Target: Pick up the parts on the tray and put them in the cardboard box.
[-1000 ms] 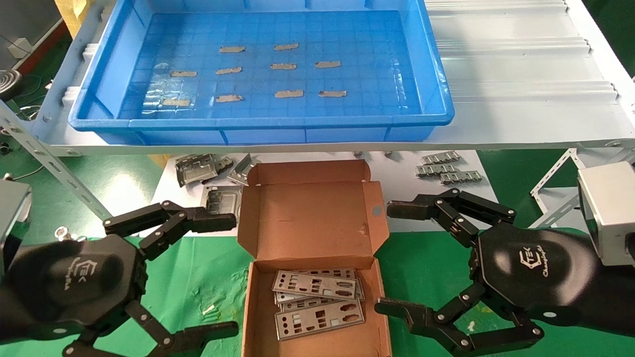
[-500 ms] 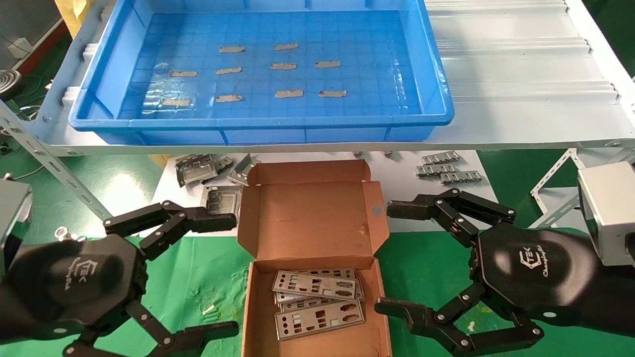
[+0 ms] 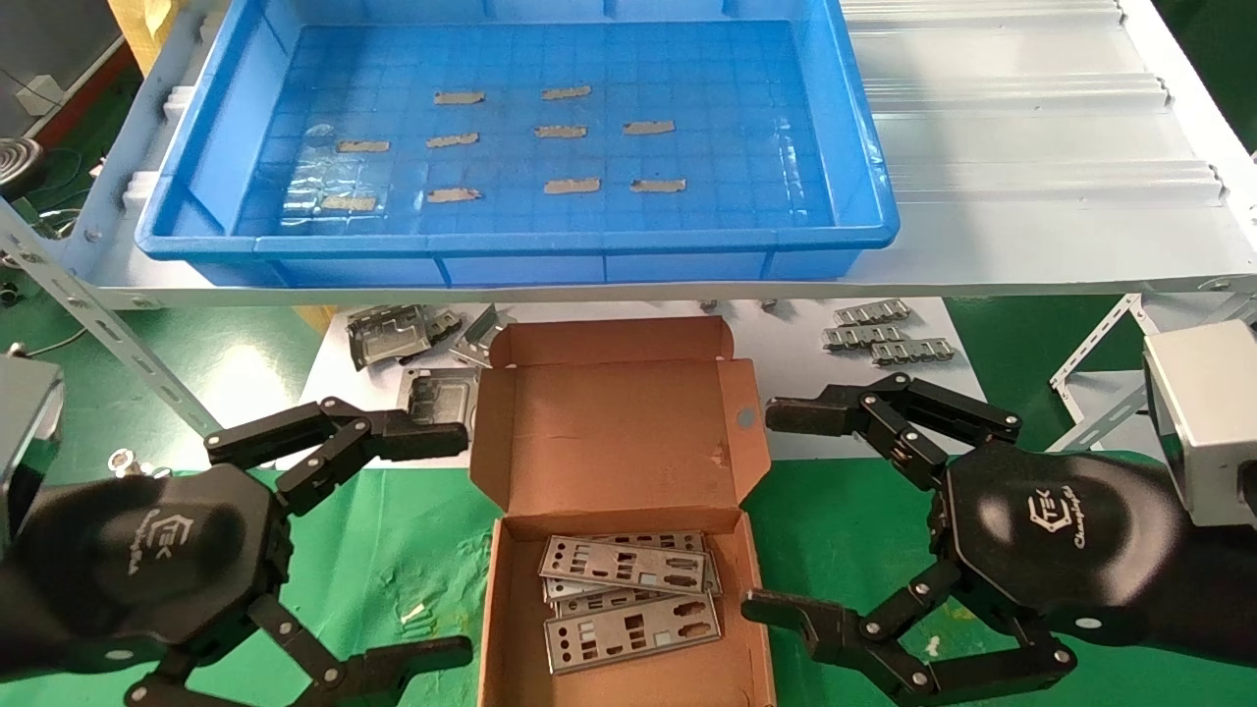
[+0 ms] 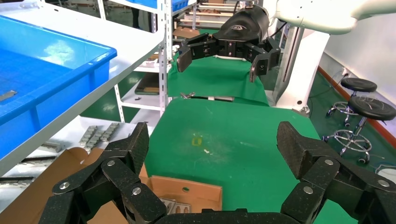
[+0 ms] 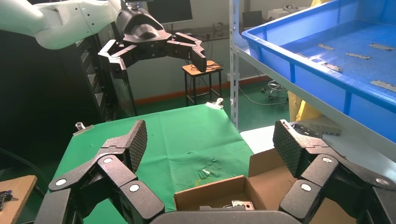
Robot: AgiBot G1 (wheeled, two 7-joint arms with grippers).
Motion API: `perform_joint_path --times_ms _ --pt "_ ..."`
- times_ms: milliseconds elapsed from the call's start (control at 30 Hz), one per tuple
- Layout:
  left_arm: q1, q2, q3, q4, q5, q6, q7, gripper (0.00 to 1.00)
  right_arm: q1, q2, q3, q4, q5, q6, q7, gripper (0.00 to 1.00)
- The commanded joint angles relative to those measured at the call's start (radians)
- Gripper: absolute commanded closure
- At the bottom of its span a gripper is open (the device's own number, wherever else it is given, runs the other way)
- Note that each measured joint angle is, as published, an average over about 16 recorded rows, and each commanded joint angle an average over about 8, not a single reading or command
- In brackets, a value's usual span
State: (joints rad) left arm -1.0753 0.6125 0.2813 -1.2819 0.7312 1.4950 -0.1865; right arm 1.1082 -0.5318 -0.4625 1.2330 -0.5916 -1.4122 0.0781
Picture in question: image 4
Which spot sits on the small blue storage bin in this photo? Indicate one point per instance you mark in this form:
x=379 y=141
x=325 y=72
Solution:
x=148 y=3

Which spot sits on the bent grey metal bracket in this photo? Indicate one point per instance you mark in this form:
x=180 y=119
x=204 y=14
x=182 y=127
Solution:
x=51 y=146

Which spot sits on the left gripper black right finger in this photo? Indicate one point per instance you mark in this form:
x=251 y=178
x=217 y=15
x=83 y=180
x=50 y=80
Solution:
x=318 y=167

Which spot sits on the silver metal shield plate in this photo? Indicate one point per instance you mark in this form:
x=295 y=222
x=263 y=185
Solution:
x=183 y=208
x=168 y=204

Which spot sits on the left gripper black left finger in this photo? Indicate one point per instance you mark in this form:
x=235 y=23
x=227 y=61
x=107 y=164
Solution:
x=123 y=173

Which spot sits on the white robot torso column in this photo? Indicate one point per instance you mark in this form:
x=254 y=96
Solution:
x=303 y=68

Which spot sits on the black round swivel stool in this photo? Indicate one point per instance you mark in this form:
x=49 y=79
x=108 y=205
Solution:
x=359 y=84
x=372 y=108

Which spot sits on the toothed grey metal strip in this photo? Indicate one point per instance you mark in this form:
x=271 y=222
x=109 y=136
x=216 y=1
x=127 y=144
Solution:
x=109 y=132
x=97 y=139
x=88 y=135

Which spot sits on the wooden slat frame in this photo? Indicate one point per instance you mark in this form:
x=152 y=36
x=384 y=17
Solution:
x=210 y=14

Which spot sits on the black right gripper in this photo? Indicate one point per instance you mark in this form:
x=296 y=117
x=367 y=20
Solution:
x=244 y=28

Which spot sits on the beige tape strip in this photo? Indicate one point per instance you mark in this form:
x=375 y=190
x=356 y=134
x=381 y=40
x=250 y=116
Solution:
x=7 y=95

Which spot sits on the large blue plastic tray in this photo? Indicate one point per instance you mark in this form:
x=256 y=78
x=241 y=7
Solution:
x=46 y=77

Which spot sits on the white metal shelf rack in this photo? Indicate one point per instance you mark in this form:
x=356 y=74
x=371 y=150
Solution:
x=130 y=46

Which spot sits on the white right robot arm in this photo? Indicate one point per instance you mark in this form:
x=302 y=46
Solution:
x=325 y=15

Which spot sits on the brown cardboard box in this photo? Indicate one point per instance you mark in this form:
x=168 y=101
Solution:
x=185 y=193

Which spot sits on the green background table cloth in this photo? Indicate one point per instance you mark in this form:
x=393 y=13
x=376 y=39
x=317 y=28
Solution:
x=216 y=77

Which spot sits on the brown cardboard sheet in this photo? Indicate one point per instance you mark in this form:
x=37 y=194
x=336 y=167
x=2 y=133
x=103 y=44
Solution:
x=185 y=32

